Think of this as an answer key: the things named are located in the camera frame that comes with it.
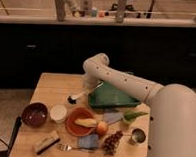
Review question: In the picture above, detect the white handled dish brush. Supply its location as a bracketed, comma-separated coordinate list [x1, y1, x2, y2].
[67, 82, 103, 105]

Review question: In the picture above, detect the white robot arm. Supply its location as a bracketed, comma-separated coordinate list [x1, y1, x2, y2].
[83, 53, 196, 157]

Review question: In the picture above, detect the green tray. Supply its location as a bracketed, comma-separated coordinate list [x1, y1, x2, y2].
[88, 81, 140, 109]

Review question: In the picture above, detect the grey blue cloth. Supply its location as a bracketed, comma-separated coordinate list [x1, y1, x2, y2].
[103, 112, 122, 125]

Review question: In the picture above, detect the corn cob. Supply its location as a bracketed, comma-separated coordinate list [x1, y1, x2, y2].
[75, 118, 97, 128]

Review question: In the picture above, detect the white cup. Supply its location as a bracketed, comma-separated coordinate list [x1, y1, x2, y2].
[50, 105, 67, 124]

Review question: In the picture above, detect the orange apple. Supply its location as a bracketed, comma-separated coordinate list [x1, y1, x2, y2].
[95, 121, 109, 136]

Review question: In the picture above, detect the green leafy vegetable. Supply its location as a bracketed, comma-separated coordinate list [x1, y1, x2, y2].
[122, 111, 147, 125]

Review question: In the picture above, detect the orange plate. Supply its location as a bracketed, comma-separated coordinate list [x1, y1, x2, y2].
[65, 107, 94, 137]

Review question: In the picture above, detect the brown grape bunch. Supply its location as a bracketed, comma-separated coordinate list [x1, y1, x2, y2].
[102, 130, 123, 155]

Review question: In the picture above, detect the dark red bowl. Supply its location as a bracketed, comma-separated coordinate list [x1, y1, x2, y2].
[21, 102, 48, 127]

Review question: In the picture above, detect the metal cup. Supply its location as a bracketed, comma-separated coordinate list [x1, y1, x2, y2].
[130, 128, 146, 145]

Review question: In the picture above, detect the silver fork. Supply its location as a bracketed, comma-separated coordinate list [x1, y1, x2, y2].
[57, 144, 94, 153]

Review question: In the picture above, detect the wooden block eraser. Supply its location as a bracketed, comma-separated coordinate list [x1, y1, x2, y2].
[34, 130, 60, 155]

